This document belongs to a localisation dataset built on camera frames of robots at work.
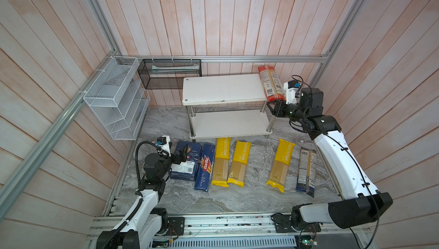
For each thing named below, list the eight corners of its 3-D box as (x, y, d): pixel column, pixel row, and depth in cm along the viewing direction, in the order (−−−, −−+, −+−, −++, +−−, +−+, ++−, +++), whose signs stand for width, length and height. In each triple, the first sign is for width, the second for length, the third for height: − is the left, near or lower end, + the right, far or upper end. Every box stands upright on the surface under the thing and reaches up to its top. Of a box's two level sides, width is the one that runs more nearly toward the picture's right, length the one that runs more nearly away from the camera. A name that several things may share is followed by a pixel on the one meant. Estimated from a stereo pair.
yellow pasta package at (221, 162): (211, 185, 87) (211, 183, 85) (217, 138, 105) (217, 136, 103) (227, 186, 86) (227, 185, 84) (230, 139, 104) (230, 137, 103)
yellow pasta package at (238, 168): (226, 183, 88) (227, 181, 86) (236, 141, 104) (236, 139, 102) (244, 187, 86) (244, 186, 84) (251, 145, 102) (251, 142, 100)
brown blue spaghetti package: (295, 189, 86) (297, 188, 83) (300, 148, 101) (302, 146, 98) (311, 196, 84) (314, 194, 81) (314, 153, 99) (316, 150, 96)
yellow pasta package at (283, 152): (265, 185, 87) (267, 183, 85) (275, 140, 104) (276, 138, 102) (286, 193, 85) (288, 191, 82) (292, 146, 102) (294, 143, 100)
